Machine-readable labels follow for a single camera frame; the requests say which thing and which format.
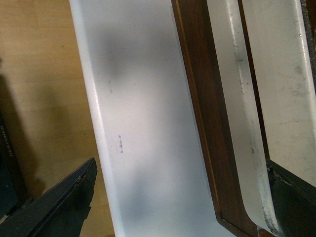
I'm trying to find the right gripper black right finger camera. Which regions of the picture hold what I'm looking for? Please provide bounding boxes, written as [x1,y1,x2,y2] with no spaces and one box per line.
[266,160,316,237]

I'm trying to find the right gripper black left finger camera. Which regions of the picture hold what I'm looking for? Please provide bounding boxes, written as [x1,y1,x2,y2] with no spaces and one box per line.
[0,158,97,237]

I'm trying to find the dark wooden drawer cabinet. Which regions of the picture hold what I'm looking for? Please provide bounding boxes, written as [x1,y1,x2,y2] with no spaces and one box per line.
[172,0,316,237]

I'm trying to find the dark object with white lettering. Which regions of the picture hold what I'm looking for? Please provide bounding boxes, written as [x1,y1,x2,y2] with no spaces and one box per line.
[0,116,28,216]

